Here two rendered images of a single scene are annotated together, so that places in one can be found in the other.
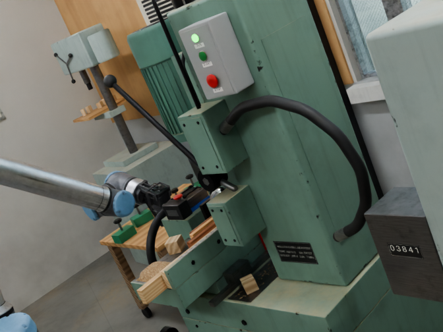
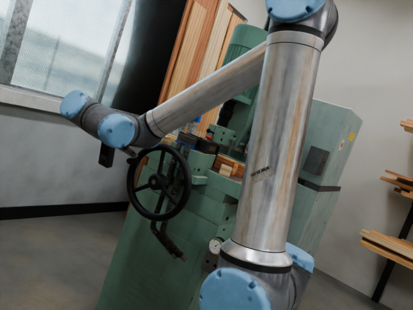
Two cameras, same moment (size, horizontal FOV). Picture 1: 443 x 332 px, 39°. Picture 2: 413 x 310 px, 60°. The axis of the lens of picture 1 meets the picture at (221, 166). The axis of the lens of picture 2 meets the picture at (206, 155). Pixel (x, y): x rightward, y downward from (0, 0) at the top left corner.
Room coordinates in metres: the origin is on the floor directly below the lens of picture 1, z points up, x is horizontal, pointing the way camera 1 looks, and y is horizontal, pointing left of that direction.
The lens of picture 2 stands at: (2.33, 1.46, 1.12)
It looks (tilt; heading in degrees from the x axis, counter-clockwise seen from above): 7 degrees down; 246
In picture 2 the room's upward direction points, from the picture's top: 19 degrees clockwise
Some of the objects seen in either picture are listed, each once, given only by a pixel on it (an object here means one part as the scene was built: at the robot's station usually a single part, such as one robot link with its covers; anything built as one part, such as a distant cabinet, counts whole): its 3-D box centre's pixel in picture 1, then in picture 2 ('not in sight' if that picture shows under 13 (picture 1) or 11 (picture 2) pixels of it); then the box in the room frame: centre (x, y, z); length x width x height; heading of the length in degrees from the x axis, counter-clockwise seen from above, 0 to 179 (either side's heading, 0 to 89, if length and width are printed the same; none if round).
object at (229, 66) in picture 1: (215, 56); not in sight; (1.33, -0.08, 1.40); 0.10 x 0.06 x 0.16; 39
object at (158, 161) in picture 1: (131, 145); not in sight; (4.04, 0.49, 0.79); 0.62 x 0.48 x 1.58; 32
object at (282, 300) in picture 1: (293, 269); (210, 190); (1.57, -0.07, 0.76); 0.57 x 0.45 x 0.09; 39
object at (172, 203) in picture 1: (184, 201); (197, 142); (1.80, 0.15, 0.99); 0.13 x 0.11 x 0.06; 129
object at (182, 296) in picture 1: (219, 234); (197, 169); (1.74, 0.09, 0.87); 0.61 x 0.30 x 0.06; 129
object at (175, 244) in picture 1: (175, 244); (225, 170); (1.68, 0.21, 0.92); 0.04 x 0.04 x 0.04; 66
